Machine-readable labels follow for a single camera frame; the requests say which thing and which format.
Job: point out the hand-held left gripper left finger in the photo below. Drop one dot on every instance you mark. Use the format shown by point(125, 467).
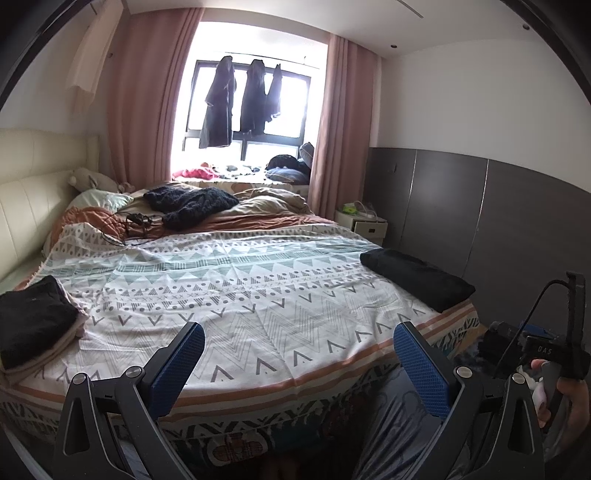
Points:
point(178, 369)

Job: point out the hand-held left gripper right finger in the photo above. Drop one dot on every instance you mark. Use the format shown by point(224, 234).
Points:
point(422, 371)

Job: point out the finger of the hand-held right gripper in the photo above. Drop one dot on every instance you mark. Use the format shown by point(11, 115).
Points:
point(538, 330)

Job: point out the large black shirt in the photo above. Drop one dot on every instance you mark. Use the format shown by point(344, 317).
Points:
point(415, 277)

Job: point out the stack of folded clothes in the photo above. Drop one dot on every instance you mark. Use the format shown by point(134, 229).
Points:
point(32, 323)

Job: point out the dark clothes pile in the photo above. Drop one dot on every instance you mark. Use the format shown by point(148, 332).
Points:
point(284, 164)

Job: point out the person's right hand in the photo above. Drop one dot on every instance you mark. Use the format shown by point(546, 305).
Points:
point(575, 401)

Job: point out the patterned white blanket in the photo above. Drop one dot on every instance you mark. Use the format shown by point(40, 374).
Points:
point(277, 295)

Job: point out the white nightstand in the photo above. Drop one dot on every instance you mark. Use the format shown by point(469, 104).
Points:
point(369, 227)

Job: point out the dark knit sweater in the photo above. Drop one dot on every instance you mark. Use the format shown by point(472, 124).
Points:
point(194, 203)

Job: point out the orange quilt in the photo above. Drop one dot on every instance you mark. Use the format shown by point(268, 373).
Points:
point(277, 221)

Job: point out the pale green pillow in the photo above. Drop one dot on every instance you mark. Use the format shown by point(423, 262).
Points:
point(99, 201)

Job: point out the beige duvet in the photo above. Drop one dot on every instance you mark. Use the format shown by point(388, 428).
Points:
point(272, 203)

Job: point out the red cloth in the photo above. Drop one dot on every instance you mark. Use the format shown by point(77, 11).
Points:
point(198, 173)

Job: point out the grey plush toy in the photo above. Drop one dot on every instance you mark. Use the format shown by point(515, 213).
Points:
point(90, 177)

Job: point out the cream padded headboard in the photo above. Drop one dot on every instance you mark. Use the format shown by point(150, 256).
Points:
point(37, 203)

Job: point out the grey cushion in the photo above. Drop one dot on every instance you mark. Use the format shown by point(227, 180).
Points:
point(307, 154)

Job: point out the pink curtain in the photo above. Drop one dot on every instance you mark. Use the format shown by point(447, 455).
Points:
point(341, 129)
point(147, 101)

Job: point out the hanging dark garment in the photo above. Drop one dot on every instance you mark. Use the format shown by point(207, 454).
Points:
point(254, 101)
point(274, 97)

